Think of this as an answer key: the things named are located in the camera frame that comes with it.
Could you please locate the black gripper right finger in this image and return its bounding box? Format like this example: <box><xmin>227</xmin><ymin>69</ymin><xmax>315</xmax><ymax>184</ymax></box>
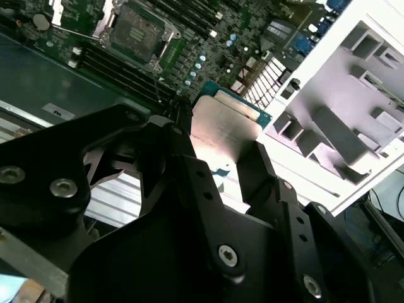
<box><xmin>235</xmin><ymin>141</ymin><xmax>378</xmax><ymax>303</ymax></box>

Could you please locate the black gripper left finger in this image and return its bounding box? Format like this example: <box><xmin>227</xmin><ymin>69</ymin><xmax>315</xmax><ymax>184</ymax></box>
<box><xmin>0</xmin><ymin>97</ymin><xmax>249</xmax><ymax>283</ymax></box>

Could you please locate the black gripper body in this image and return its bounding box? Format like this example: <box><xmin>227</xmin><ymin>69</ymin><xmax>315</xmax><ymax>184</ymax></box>
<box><xmin>66</xmin><ymin>138</ymin><xmax>304</xmax><ymax>303</ymax></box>

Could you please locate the thin wire locking lever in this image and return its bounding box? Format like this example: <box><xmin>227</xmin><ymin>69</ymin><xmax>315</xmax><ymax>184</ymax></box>
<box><xmin>150</xmin><ymin>69</ymin><xmax>164</xmax><ymax>104</ymax></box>

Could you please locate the silver green CPU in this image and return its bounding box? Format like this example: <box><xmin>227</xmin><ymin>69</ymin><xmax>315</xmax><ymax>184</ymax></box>
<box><xmin>190</xmin><ymin>80</ymin><xmax>273</xmax><ymax>177</ymax></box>

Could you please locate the metal socket cover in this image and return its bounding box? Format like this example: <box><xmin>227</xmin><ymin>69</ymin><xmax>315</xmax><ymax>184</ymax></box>
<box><xmin>47</xmin><ymin>0</ymin><xmax>110</xmax><ymax>42</ymax></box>

